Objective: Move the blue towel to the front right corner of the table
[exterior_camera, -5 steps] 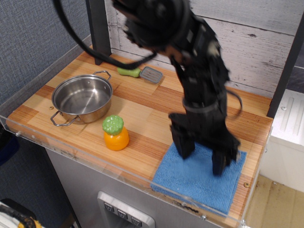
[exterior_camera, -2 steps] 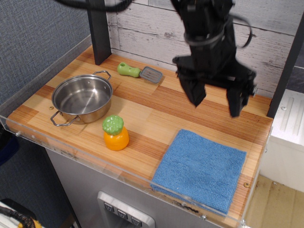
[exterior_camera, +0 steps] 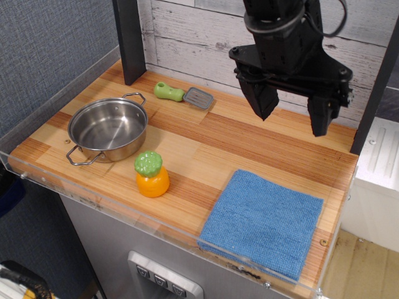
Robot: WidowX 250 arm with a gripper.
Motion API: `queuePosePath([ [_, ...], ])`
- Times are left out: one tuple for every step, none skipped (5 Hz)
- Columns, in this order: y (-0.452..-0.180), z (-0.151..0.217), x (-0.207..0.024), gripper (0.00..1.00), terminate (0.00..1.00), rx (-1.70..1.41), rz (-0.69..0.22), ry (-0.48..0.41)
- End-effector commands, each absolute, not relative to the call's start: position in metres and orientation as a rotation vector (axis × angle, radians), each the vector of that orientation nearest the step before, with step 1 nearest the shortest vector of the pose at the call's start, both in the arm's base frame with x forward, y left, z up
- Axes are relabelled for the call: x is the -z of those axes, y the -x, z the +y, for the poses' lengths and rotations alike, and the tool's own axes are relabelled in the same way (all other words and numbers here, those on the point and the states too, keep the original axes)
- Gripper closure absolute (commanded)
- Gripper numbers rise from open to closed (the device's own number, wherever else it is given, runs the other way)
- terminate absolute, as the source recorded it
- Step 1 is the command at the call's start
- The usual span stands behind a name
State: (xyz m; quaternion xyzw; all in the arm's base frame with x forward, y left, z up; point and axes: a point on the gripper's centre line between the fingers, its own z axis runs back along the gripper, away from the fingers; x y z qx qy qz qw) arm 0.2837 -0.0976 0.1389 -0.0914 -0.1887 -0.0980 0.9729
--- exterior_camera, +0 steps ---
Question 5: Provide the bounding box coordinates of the stainless steel pot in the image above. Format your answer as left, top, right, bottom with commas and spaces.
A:
66, 92, 148, 166

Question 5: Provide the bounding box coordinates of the black vertical post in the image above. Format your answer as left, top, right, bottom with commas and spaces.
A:
350, 19, 398, 155
112, 0, 147, 85

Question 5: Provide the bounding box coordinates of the orange toy carrot green top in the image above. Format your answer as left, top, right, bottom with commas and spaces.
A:
134, 151, 170, 198

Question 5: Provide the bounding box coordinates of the green handled grey spatula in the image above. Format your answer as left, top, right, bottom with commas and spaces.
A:
153, 82, 214, 110

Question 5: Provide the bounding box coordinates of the blue towel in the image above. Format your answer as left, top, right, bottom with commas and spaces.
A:
198, 169, 324, 281

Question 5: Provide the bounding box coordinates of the grey cabinet with button panel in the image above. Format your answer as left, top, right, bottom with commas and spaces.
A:
61, 196, 315, 298

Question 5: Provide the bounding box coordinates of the black right vertical post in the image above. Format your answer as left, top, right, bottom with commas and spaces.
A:
350, 19, 398, 155

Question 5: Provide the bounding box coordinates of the white aluminium side block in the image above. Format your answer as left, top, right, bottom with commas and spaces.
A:
341, 118, 398, 252

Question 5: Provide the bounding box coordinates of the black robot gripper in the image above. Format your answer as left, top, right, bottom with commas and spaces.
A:
229, 12, 353, 137

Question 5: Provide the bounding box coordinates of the clear acrylic table guard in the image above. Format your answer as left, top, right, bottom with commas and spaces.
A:
2, 49, 357, 298

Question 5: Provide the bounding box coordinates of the black left vertical post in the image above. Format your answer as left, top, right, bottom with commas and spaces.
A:
112, 0, 147, 85

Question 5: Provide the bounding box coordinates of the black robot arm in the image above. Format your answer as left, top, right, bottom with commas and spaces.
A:
229, 1, 353, 136

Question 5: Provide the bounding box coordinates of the yellow object bottom left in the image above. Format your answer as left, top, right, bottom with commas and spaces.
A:
22, 289, 37, 299

